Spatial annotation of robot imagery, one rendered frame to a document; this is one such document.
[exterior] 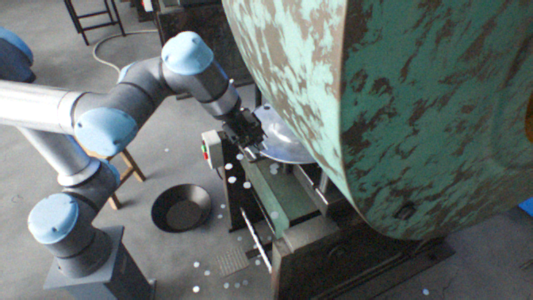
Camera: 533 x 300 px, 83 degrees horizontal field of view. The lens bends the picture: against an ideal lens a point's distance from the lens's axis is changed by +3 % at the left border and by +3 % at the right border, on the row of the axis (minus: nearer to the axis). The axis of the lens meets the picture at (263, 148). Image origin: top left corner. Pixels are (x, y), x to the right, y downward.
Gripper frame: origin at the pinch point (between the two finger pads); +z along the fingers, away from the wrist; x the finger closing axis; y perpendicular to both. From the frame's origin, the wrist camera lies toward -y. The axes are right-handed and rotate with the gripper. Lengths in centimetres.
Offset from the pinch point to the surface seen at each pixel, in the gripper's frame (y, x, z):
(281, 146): 1.6, 5.6, 4.0
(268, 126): -7.5, 6.1, 4.2
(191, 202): -52, -48, 65
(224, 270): -2, -40, 51
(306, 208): 14.1, 1.0, 17.0
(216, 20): -154, 28, 42
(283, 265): 22.3, -12.6, 18.9
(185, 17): -155, 10, 29
